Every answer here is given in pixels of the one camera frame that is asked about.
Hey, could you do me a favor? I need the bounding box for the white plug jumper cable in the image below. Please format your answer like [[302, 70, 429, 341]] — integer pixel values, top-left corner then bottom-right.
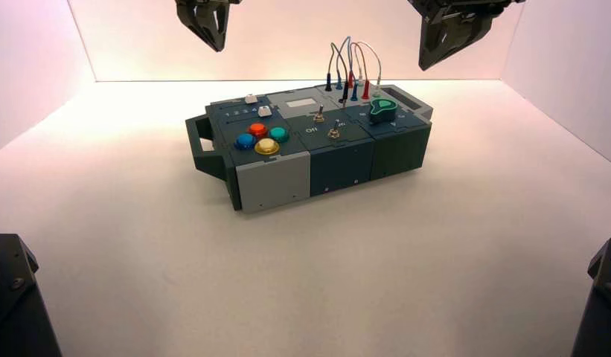
[[356, 41, 384, 97]]

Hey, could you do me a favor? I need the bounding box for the blue plug jumper cable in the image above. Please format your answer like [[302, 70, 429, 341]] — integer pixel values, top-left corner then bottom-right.
[[334, 36, 359, 103]]

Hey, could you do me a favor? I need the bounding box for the black plug jumper cable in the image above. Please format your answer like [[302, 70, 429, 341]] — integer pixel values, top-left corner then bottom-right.
[[324, 42, 351, 105]]

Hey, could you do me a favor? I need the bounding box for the yellow round push button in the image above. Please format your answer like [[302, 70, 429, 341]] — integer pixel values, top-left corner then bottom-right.
[[254, 138, 281, 156]]

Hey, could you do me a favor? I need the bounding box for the green rotary knob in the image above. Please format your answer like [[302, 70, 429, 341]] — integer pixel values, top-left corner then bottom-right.
[[369, 97, 399, 125]]

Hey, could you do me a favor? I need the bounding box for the right robot arm black base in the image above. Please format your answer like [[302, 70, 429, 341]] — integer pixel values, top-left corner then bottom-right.
[[570, 237, 611, 357]]

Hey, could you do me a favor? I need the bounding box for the modular dark green task board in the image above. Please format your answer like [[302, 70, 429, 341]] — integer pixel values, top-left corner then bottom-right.
[[185, 83, 434, 215]]

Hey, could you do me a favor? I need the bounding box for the red plug jumper cable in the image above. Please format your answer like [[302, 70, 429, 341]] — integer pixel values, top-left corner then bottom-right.
[[347, 42, 371, 101]]

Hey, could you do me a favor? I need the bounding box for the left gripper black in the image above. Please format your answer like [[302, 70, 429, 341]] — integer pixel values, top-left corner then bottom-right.
[[174, 0, 243, 54]]

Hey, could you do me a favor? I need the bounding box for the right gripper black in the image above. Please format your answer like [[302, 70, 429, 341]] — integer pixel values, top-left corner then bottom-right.
[[407, 0, 526, 72]]

